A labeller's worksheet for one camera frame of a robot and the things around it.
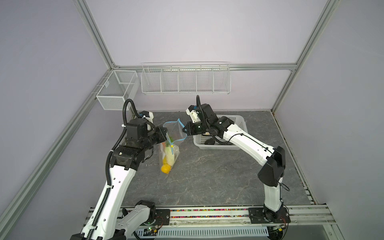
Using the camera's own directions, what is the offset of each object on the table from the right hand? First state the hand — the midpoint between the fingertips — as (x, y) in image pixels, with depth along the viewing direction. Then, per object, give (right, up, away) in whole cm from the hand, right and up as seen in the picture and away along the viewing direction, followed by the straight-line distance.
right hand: (182, 131), depth 77 cm
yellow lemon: (-9, -21, +4) cm, 23 cm away
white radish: (-7, -15, +6) cm, 17 cm away
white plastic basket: (+9, -7, +20) cm, 23 cm away
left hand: (-6, 0, -9) cm, 11 cm away
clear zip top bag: (-5, -1, +7) cm, 9 cm away
